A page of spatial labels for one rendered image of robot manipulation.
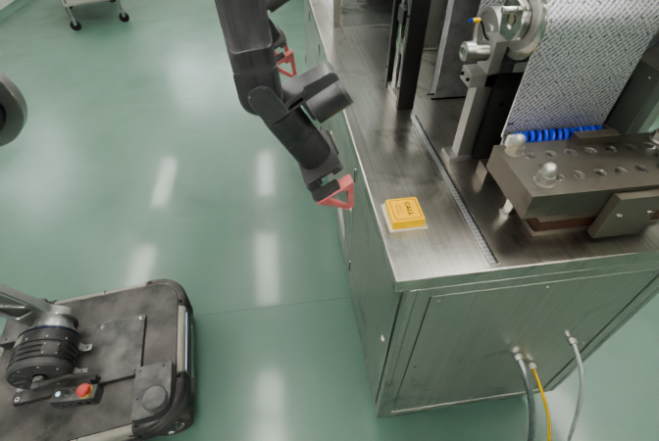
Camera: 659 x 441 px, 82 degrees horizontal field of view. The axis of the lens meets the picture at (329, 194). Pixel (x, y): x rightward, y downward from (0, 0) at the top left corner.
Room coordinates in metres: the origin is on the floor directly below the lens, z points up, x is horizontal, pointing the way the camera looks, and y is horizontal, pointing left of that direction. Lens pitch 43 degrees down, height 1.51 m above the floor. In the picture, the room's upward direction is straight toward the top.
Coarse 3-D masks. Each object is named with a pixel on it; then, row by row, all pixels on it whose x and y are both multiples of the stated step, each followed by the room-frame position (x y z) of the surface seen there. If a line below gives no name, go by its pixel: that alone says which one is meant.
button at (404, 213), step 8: (392, 200) 0.60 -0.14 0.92; (400, 200) 0.60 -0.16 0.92; (408, 200) 0.60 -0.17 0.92; (416, 200) 0.60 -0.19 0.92; (392, 208) 0.58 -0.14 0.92; (400, 208) 0.58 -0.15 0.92; (408, 208) 0.58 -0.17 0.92; (416, 208) 0.58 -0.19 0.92; (392, 216) 0.55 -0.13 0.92; (400, 216) 0.55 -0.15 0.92; (408, 216) 0.55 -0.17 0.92; (416, 216) 0.55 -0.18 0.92; (424, 216) 0.55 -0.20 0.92; (392, 224) 0.54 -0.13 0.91; (400, 224) 0.54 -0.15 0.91; (408, 224) 0.54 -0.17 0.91; (416, 224) 0.54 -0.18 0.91; (424, 224) 0.54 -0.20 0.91
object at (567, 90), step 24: (528, 72) 0.70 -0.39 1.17; (552, 72) 0.71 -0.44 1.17; (576, 72) 0.72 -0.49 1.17; (600, 72) 0.72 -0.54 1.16; (624, 72) 0.73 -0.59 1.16; (528, 96) 0.70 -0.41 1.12; (552, 96) 0.71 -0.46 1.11; (576, 96) 0.72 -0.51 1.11; (600, 96) 0.73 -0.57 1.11; (528, 120) 0.71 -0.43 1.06; (552, 120) 0.72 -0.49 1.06; (576, 120) 0.72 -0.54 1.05; (600, 120) 0.73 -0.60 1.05
